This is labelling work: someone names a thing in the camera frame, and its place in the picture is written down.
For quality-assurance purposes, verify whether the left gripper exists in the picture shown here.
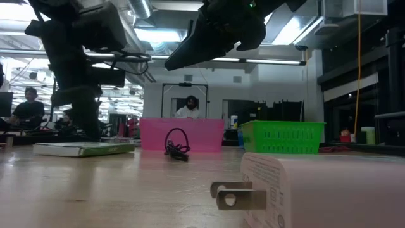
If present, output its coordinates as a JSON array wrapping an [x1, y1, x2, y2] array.
[[50, 66, 127, 142]]

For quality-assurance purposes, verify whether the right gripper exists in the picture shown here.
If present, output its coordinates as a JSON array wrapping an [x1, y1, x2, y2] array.
[[164, 0, 267, 71]]

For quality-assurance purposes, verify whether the green and white box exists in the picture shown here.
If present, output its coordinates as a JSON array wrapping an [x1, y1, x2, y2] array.
[[32, 141, 136, 158]]

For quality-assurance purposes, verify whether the red cable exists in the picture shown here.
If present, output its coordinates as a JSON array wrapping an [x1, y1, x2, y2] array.
[[318, 145, 351, 153]]

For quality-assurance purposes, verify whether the white wall charger plug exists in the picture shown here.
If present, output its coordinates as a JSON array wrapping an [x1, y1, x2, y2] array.
[[209, 151, 405, 228]]

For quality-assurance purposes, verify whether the pink plastic bin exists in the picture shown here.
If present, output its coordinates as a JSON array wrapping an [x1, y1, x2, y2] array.
[[139, 117, 225, 153]]

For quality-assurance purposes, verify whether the green plastic bin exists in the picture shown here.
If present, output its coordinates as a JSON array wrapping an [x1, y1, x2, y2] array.
[[239, 120, 327, 155]]

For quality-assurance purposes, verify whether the person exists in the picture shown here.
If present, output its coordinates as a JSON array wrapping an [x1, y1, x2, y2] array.
[[6, 87, 46, 131], [175, 94, 203, 120], [54, 108, 77, 130]]

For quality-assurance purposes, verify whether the long LED light bar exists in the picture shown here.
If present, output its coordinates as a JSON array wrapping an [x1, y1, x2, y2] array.
[[0, 47, 307, 67]]

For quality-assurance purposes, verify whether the dark computer monitor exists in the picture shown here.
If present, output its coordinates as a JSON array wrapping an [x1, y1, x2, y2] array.
[[0, 91, 14, 118]]

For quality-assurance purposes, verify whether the row of black cabinets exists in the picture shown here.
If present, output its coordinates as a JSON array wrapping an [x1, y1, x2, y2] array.
[[222, 99, 305, 123]]

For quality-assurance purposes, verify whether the red container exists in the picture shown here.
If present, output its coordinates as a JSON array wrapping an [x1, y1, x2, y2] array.
[[339, 127, 352, 144]]

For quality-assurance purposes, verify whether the pale green cup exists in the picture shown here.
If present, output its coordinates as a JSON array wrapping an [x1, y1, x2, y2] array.
[[360, 126, 376, 146]]

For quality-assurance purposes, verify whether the black stand pole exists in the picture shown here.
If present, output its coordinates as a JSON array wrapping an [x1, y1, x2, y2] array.
[[385, 25, 405, 147]]

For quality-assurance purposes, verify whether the black camera rig frame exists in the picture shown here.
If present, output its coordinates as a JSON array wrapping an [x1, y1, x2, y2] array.
[[160, 82, 209, 120]]

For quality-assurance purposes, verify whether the black coiled USB cable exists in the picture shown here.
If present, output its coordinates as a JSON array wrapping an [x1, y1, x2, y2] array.
[[163, 127, 192, 162]]

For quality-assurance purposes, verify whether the yellow cable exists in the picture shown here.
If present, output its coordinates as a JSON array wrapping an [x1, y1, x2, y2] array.
[[353, 0, 362, 137]]

